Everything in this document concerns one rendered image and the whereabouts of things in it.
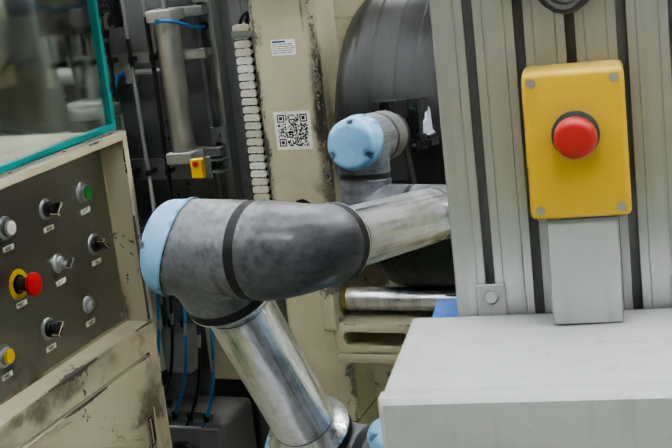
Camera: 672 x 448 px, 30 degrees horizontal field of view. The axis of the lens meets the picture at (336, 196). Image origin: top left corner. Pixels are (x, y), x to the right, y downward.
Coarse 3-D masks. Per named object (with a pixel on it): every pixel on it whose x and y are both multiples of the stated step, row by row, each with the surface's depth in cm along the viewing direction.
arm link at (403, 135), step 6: (384, 114) 184; (390, 114) 186; (396, 114) 187; (396, 120) 185; (402, 120) 187; (402, 126) 186; (402, 132) 185; (402, 138) 185; (402, 144) 186; (396, 150) 184; (402, 150) 187; (396, 156) 188
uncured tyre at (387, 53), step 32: (384, 0) 222; (416, 0) 219; (352, 32) 222; (384, 32) 216; (416, 32) 214; (352, 64) 217; (384, 64) 214; (416, 64) 211; (352, 96) 215; (384, 96) 212; (416, 96) 210; (416, 160) 210; (416, 256) 221; (448, 256) 219
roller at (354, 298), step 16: (352, 288) 238; (368, 288) 237; (384, 288) 236; (400, 288) 234; (416, 288) 233; (432, 288) 232; (448, 288) 231; (352, 304) 237; (368, 304) 236; (384, 304) 234; (400, 304) 233; (416, 304) 232; (432, 304) 231
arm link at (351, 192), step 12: (348, 180) 178; (360, 180) 177; (372, 180) 177; (384, 180) 178; (348, 192) 178; (360, 192) 177; (372, 192) 177; (384, 192) 177; (396, 192) 176; (348, 204) 179
